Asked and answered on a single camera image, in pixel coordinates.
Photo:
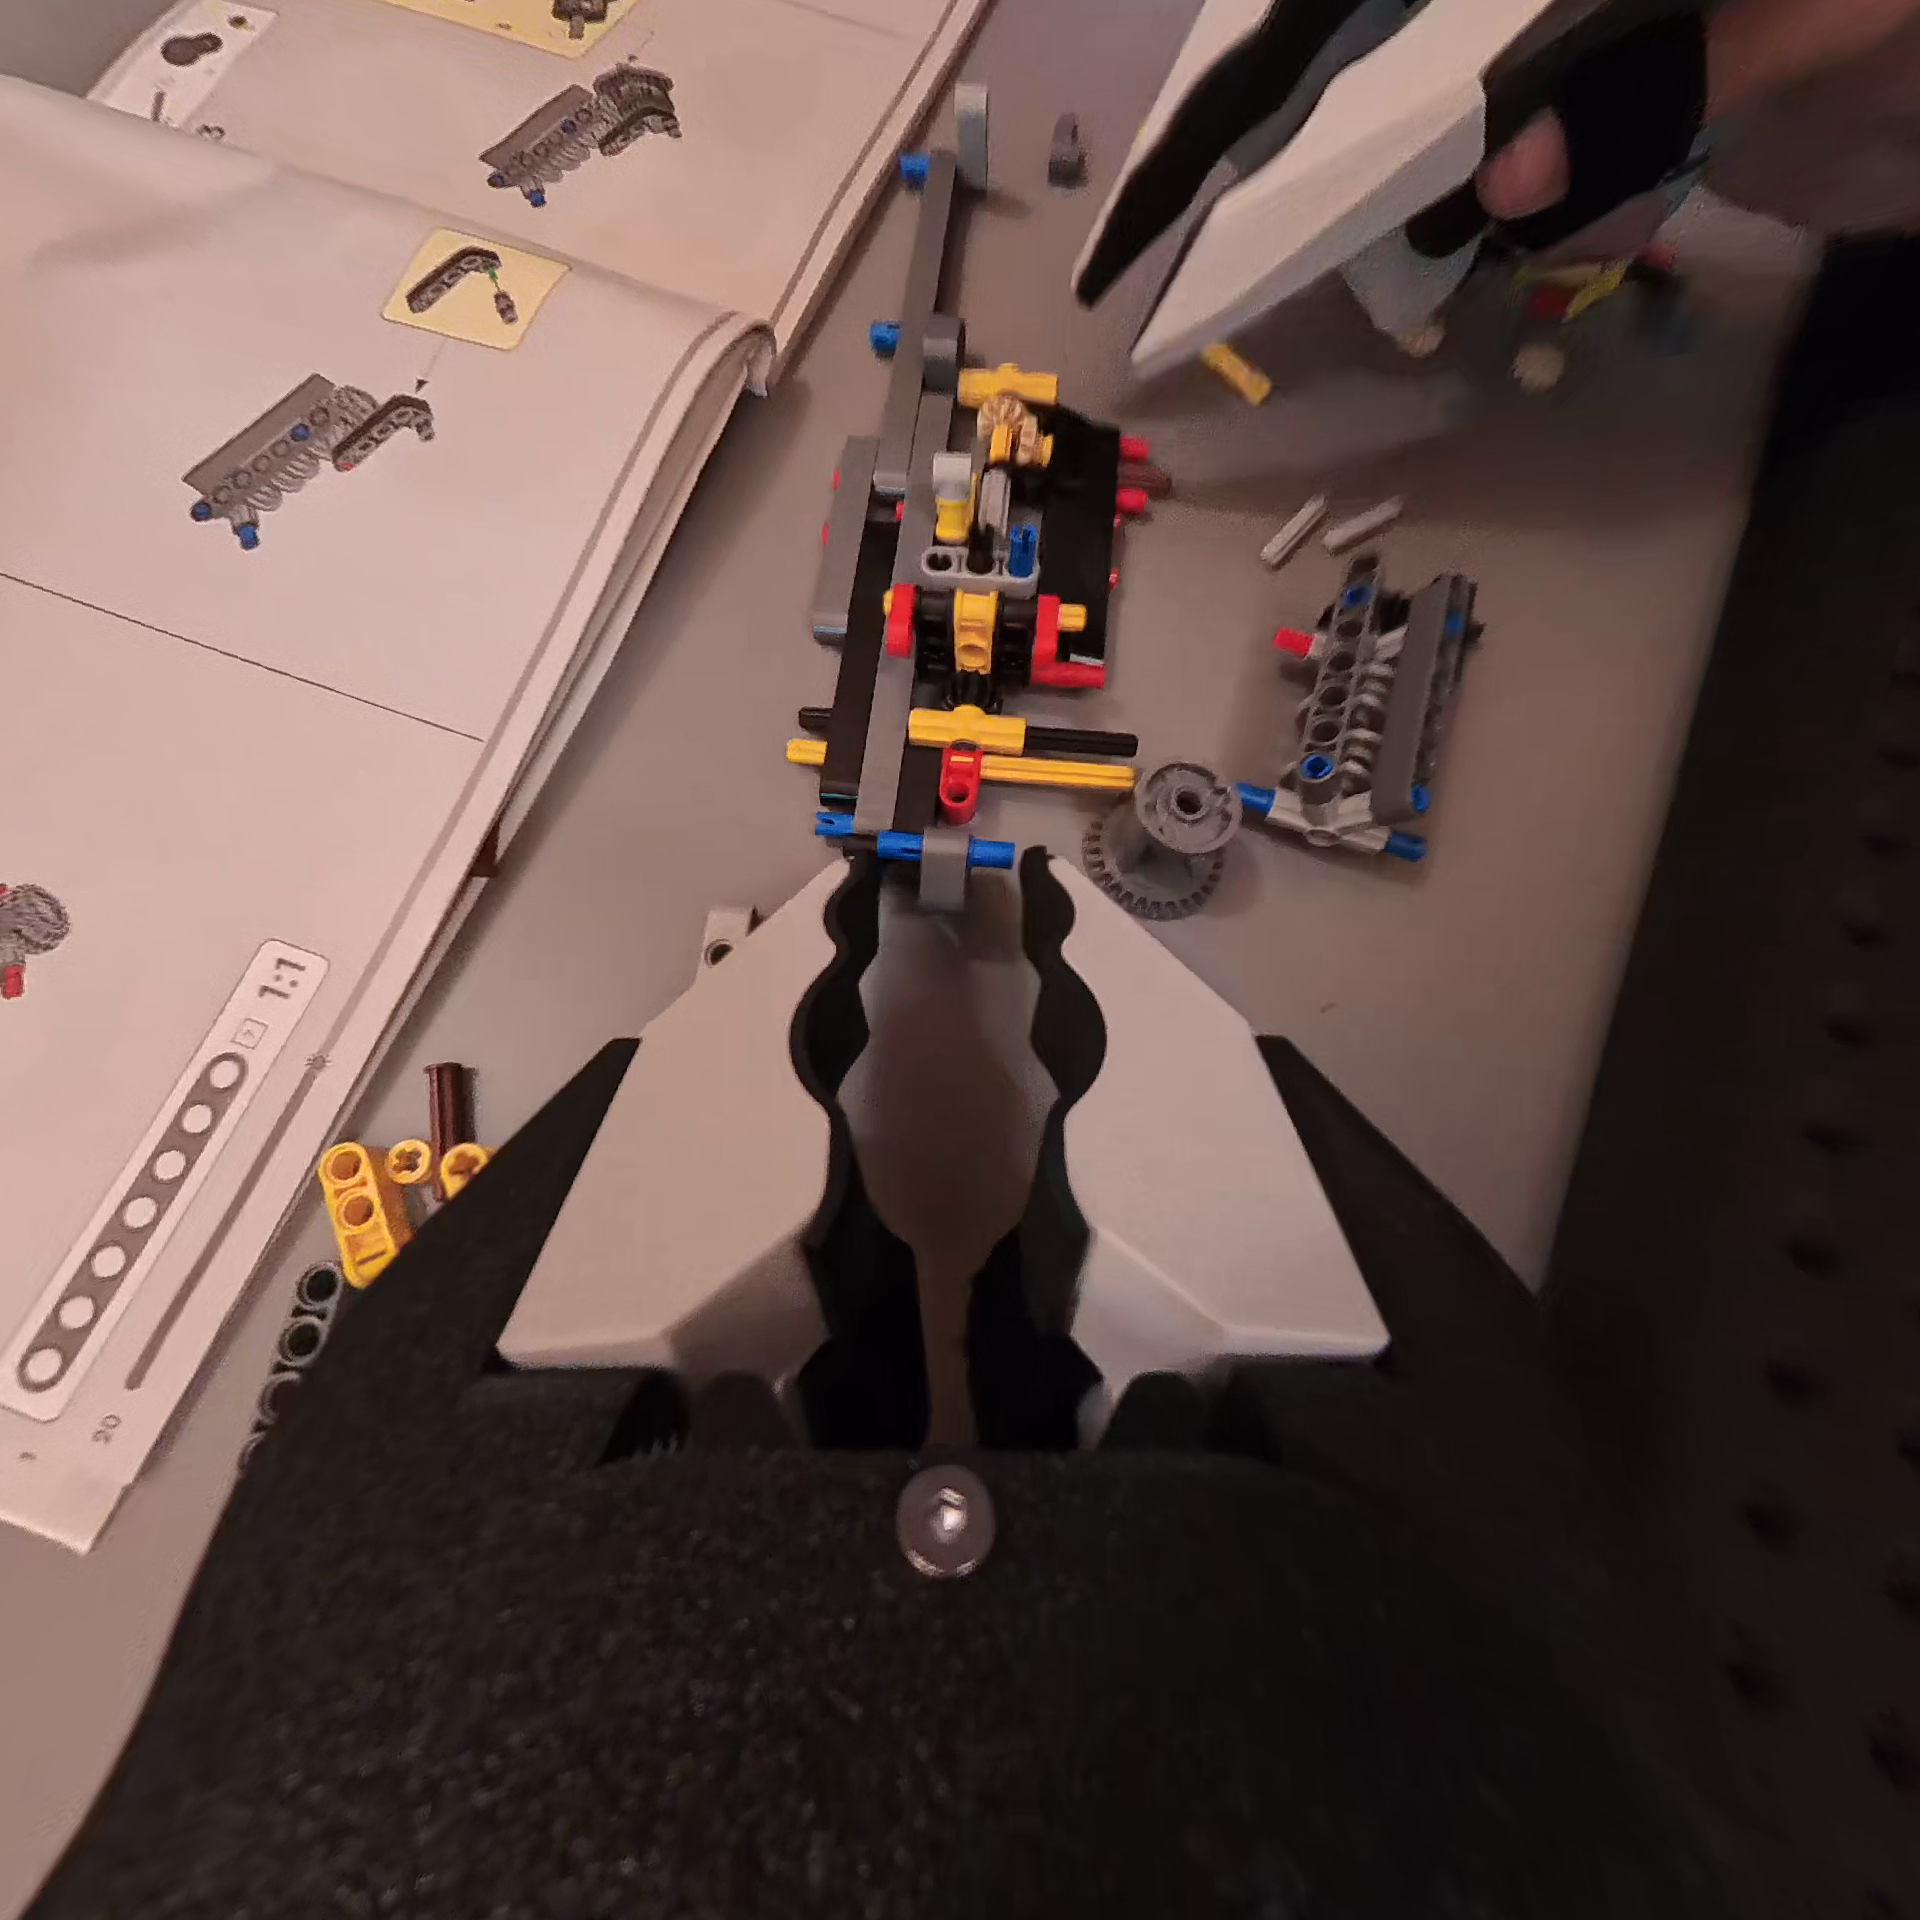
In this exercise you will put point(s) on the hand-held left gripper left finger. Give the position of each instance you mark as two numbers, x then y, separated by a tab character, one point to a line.
674	1184

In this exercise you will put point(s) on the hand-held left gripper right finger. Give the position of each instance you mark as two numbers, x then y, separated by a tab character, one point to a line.
1214	1184

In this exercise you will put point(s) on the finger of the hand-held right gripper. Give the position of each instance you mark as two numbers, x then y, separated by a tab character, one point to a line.
1350	195
1201	90

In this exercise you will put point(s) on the pile of lego pins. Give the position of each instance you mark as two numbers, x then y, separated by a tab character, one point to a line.
1574	300

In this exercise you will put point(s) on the light grey lego axle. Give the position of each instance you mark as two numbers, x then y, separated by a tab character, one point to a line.
1363	523
1292	531

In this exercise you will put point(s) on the grey lego differential gear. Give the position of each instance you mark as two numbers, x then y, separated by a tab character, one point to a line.
1178	818

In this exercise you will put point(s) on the small lego beam assembly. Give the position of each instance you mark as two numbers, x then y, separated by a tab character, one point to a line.
1365	704

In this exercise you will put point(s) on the lego chassis assembly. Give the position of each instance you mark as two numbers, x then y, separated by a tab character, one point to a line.
961	600

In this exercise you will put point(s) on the dark grey lego connector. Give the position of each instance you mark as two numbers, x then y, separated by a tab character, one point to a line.
1067	151

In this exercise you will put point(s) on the yellow lego pin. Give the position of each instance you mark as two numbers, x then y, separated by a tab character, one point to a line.
1238	373

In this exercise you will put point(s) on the yellow lego connector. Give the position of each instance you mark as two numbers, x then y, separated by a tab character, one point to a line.
360	1208
463	1167

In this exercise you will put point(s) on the brown lego axle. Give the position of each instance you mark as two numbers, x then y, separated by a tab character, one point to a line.
447	1110

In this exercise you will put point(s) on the pile of dark lego beams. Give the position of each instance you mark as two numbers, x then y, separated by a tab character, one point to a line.
292	1351

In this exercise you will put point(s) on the person's right hand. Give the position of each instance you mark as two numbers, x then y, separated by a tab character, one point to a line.
1523	173

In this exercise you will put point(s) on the instruction booklet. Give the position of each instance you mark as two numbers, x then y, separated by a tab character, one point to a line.
300	600

